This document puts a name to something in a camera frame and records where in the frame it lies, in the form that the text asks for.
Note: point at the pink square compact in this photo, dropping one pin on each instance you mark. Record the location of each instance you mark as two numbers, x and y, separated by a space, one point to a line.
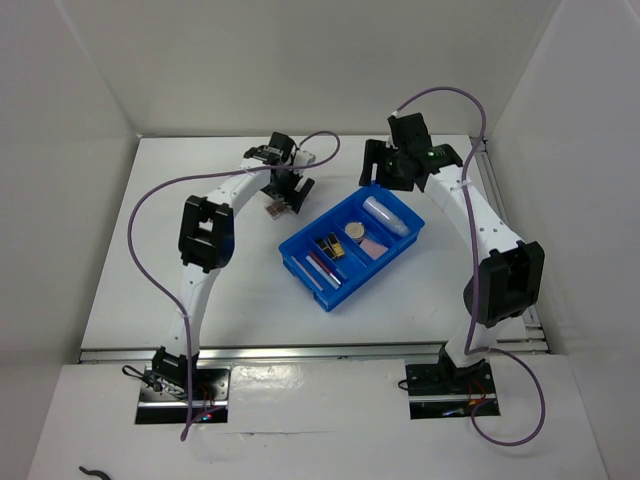
373 249

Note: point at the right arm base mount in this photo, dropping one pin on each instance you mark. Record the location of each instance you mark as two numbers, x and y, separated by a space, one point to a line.
434 394

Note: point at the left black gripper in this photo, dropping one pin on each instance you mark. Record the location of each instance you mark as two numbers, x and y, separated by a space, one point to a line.
287 195

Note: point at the aluminium rail right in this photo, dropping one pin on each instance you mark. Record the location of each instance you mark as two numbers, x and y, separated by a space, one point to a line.
503 197

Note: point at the aluminium rail front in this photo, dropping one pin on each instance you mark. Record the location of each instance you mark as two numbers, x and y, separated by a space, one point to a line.
324 352

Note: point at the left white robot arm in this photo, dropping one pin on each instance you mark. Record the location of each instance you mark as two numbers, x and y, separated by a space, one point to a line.
206 241

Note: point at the aluminium rail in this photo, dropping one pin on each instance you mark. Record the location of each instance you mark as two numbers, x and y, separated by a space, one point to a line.
324 352
503 197

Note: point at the pink long tube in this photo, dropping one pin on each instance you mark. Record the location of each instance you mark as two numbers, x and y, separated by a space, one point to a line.
308 275

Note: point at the round powder jar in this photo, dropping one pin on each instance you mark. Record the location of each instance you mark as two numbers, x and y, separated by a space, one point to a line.
355 231

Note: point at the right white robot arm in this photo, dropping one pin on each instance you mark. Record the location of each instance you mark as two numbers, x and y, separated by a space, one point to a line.
506 270

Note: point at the black hook object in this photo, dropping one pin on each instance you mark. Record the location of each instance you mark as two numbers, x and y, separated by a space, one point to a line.
101 475

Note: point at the black gold lipstick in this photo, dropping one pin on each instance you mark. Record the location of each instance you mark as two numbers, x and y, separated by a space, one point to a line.
325 248
336 246

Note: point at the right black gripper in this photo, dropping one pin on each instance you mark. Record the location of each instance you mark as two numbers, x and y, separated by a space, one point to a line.
374 153

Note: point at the black gold mascara pencil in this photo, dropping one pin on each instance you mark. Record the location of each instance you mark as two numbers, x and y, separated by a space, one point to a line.
322 273

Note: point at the blue plastic organizer bin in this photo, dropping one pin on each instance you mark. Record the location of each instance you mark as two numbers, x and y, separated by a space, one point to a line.
357 265

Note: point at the brown eyeshadow palette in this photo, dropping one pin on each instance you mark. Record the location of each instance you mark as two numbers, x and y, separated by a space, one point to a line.
276 209

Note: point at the white lotion bottle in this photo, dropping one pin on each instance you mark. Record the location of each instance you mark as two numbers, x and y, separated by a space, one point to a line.
385 216

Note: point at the silver patterned eyeliner pencil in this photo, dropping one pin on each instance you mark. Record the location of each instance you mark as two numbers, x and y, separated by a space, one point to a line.
324 268

